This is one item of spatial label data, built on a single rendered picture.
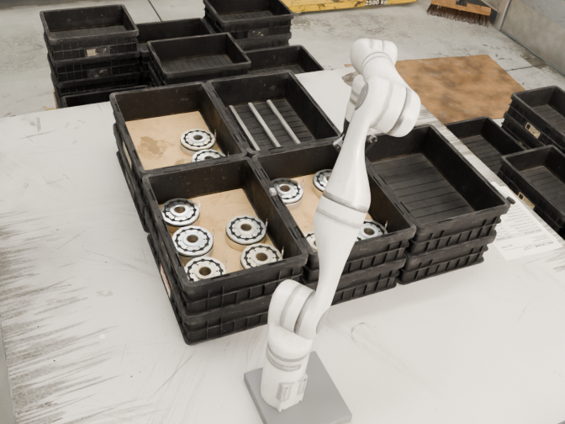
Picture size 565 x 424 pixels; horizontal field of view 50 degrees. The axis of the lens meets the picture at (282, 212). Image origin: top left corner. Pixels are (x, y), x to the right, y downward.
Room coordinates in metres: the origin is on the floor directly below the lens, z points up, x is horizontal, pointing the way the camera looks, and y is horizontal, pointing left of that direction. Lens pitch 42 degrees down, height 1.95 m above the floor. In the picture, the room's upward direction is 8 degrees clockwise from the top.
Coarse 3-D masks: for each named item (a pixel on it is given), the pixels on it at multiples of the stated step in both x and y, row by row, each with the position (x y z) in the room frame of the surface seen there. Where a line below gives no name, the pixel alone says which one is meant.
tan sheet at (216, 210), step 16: (224, 192) 1.28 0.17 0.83; (240, 192) 1.29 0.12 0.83; (160, 208) 1.18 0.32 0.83; (208, 208) 1.21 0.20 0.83; (224, 208) 1.22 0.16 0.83; (240, 208) 1.23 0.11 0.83; (208, 224) 1.15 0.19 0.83; (224, 224) 1.16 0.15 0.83; (224, 240) 1.10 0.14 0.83; (224, 256) 1.04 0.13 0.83
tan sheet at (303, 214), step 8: (304, 176) 1.40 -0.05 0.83; (312, 176) 1.41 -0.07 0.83; (304, 184) 1.36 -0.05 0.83; (304, 192) 1.33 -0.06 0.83; (312, 192) 1.33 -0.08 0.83; (304, 200) 1.29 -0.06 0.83; (312, 200) 1.30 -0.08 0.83; (296, 208) 1.26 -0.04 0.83; (304, 208) 1.26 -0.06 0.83; (312, 208) 1.27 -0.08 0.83; (296, 216) 1.22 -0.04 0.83; (304, 216) 1.23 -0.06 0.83; (312, 216) 1.23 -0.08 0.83; (368, 216) 1.26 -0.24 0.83; (304, 224) 1.20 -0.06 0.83; (312, 224) 1.20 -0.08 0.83; (304, 232) 1.17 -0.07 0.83
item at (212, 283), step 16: (224, 160) 1.30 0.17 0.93; (240, 160) 1.31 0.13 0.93; (144, 176) 1.19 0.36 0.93; (160, 176) 1.20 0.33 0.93; (256, 176) 1.25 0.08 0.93; (160, 224) 1.02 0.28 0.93; (288, 224) 1.08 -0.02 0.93; (176, 256) 0.94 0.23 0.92; (304, 256) 0.98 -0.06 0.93; (240, 272) 0.91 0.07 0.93; (256, 272) 0.92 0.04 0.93; (272, 272) 0.94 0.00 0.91; (192, 288) 0.85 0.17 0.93; (208, 288) 0.86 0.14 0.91
